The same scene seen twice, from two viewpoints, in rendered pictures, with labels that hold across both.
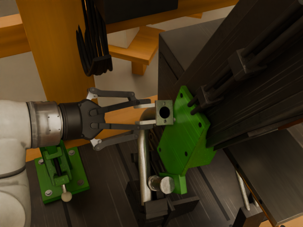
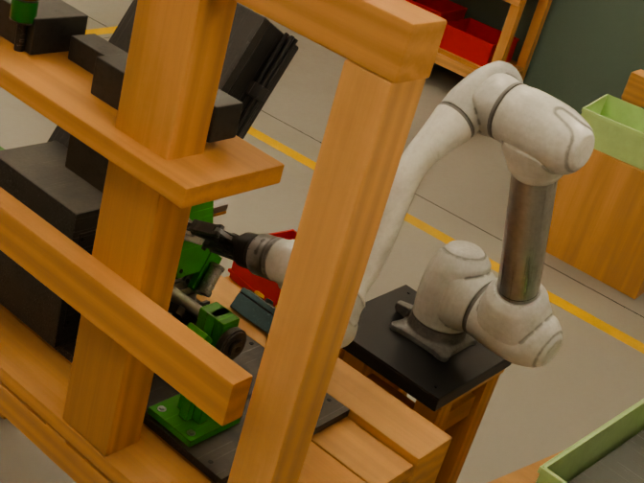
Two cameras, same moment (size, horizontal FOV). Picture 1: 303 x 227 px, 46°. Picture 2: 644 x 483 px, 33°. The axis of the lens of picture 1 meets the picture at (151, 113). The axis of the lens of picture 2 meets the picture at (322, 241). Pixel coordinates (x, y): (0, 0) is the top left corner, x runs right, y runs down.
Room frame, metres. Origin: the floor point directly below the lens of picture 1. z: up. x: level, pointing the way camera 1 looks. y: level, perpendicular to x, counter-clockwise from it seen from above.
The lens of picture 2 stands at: (1.51, 1.85, 2.32)
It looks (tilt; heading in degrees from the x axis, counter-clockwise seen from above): 27 degrees down; 234
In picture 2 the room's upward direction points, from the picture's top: 16 degrees clockwise
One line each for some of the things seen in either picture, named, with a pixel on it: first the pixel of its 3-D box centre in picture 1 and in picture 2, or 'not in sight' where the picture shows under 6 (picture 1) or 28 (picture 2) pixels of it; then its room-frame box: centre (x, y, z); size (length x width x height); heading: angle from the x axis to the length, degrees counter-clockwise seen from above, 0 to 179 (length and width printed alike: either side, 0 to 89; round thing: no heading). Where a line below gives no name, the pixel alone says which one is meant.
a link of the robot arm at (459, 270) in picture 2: not in sight; (456, 284); (-0.23, 0.05, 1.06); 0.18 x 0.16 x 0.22; 108
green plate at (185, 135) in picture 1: (193, 134); (184, 222); (0.49, -0.09, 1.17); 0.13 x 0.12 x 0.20; 111
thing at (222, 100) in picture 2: not in sight; (197, 105); (0.68, 0.21, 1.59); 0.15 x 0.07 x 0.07; 111
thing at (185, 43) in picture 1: (216, 87); (56, 241); (0.75, -0.19, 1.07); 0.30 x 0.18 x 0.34; 111
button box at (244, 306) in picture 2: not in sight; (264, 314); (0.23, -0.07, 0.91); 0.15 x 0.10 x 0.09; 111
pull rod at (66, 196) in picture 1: (64, 189); not in sight; (0.47, 0.23, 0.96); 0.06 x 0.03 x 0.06; 21
